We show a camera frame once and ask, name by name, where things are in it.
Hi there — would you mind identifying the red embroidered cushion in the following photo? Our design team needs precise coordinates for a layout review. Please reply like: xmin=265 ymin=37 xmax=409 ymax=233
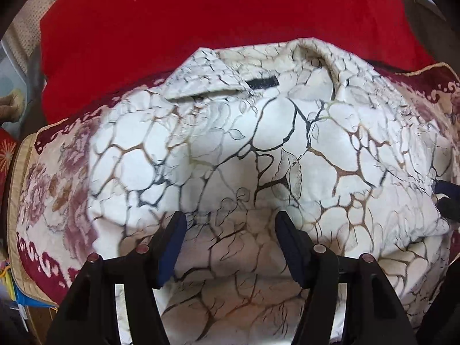
xmin=0 ymin=129 xmax=19 ymax=174

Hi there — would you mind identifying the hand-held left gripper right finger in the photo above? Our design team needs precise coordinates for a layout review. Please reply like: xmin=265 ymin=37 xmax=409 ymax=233
xmin=275 ymin=211 xmax=419 ymax=345

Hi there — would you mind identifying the floral plush blanket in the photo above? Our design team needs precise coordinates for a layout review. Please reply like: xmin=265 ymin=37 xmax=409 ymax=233
xmin=7 ymin=63 xmax=460 ymax=304

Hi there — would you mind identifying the red quilt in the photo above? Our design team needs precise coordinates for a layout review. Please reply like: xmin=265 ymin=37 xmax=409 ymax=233
xmin=39 ymin=0 xmax=437 ymax=124

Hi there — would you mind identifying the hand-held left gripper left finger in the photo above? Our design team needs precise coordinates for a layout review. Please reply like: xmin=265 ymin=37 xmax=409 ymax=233
xmin=47 ymin=211 xmax=187 ymax=345

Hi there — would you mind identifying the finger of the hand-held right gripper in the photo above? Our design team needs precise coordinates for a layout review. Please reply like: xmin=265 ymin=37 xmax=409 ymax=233
xmin=434 ymin=180 xmax=460 ymax=221

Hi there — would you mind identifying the clear plastic storage box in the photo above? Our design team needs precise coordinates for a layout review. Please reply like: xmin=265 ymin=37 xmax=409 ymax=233
xmin=0 ymin=39 xmax=28 ymax=94

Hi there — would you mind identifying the beige curtain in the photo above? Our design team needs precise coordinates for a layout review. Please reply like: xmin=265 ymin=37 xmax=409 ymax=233
xmin=5 ymin=2 xmax=49 ymax=63

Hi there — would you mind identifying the white vein-patterned shirt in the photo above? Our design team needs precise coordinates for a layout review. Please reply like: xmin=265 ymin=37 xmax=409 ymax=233
xmin=86 ymin=38 xmax=453 ymax=345

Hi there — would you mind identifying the colourful plastic bag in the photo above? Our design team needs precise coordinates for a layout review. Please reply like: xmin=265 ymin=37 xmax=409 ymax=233
xmin=0 ymin=252 xmax=59 ymax=311

